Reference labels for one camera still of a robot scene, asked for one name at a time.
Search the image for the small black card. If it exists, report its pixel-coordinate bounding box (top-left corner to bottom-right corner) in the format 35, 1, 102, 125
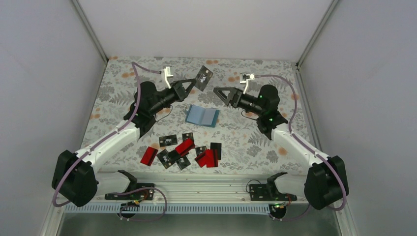
195, 146, 207, 156
182, 132, 194, 142
176, 156, 191, 170

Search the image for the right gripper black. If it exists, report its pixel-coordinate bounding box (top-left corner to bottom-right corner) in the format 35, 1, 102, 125
213, 87, 265, 116

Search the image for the black card lower left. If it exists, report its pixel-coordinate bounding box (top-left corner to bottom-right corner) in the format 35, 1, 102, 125
156, 149, 179, 169

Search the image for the red card under pile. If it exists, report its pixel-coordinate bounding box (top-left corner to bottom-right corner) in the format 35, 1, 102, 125
194, 151, 209, 168

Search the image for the small black card middle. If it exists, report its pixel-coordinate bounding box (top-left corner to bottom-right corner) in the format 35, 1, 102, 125
195, 146, 207, 156

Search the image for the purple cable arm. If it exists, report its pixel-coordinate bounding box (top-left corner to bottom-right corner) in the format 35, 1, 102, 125
254, 74, 348, 212
52, 61, 164, 208

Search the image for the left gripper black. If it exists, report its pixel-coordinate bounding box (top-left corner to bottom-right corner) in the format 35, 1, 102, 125
149, 78, 196, 115

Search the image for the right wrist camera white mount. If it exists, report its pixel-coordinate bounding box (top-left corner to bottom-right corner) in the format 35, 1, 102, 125
239, 73, 255, 94

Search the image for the teal leather card holder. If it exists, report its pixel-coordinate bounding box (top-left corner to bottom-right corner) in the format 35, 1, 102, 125
185, 105, 220, 128

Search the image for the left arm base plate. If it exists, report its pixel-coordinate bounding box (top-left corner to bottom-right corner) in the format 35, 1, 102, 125
104, 170, 155, 202

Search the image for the red black card centre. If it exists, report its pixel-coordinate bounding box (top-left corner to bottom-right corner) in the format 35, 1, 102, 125
175, 138, 195, 157

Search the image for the black card far right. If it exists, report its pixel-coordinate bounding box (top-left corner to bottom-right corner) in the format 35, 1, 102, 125
210, 143, 222, 160

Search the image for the floral table mat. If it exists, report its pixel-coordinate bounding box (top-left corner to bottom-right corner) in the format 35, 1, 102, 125
82, 57, 309, 176

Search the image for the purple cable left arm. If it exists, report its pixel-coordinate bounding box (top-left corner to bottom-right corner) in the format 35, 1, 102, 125
52, 61, 164, 208

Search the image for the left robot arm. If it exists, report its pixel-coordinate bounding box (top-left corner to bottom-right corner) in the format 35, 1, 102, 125
52, 79, 196, 207

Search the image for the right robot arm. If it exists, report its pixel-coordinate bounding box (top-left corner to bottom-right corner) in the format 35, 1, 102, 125
213, 85, 349, 210

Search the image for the aluminium rail base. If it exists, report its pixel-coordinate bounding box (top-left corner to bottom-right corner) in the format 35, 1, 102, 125
54, 172, 347, 204

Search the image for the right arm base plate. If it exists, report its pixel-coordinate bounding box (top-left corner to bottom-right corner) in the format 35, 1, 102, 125
245, 172, 298, 202

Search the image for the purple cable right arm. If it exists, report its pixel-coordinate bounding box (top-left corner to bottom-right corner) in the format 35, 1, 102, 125
254, 74, 348, 212

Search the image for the small black card top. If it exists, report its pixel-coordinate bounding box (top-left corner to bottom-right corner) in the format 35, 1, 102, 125
182, 132, 194, 142

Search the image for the perforated cable duct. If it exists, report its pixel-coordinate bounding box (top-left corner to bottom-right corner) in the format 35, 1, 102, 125
64, 203, 286, 215

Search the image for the small black card bottom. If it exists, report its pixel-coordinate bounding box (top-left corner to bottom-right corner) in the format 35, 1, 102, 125
176, 156, 191, 170

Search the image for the black vip card upper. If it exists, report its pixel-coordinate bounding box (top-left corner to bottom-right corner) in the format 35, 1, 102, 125
159, 135, 178, 147

